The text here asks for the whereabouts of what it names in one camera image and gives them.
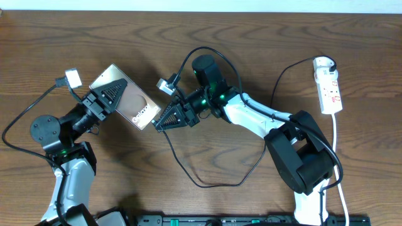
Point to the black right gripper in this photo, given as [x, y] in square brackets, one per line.
[183, 117]

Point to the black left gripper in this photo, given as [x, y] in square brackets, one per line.
[95, 108]

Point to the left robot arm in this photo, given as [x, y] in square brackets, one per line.
[74, 163]

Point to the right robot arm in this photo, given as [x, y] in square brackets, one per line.
[302, 156]

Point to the white USB charger plug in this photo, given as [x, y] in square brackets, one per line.
[324, 61]

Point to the white power strip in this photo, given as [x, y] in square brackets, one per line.
[328, 90]

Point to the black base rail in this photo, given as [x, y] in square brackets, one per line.
[158, 220]

